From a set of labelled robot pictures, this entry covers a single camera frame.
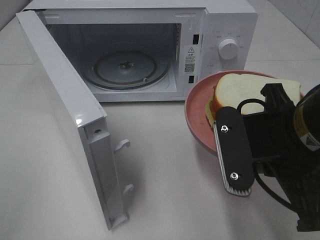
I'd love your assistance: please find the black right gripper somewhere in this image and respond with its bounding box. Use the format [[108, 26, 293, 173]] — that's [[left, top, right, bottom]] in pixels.
[[212, 83, 308, 197]]

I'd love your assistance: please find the sandwich with white bread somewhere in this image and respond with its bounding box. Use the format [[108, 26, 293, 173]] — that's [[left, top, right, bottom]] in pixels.
[[204, 73, 301, 126]]

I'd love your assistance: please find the pink plate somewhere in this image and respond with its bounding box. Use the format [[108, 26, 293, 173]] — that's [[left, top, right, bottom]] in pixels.
[[184, 70, 305, 157]]

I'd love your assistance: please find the white microwave door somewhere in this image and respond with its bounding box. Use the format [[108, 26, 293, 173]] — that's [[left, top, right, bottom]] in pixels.
[[16, 10, 134, 230]]

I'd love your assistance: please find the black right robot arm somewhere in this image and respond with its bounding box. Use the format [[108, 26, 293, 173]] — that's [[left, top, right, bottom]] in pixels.
[[212, 83, 320, 197]]

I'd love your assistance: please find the upper white microwave knob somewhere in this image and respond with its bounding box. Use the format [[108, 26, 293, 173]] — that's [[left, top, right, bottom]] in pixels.
[[218, 38, 239, 60]]

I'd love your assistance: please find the glass microwave turntable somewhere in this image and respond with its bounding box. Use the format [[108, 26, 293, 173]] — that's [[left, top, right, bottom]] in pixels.
[[83, 42, 172, 90]]

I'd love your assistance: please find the white microwave oven body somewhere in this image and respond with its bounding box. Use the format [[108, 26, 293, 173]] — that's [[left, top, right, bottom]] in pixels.
[[21, 0, 258, 103]]

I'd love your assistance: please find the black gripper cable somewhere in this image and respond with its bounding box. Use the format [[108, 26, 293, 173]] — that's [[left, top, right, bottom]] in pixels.
[[236, 98, 320, 233]]

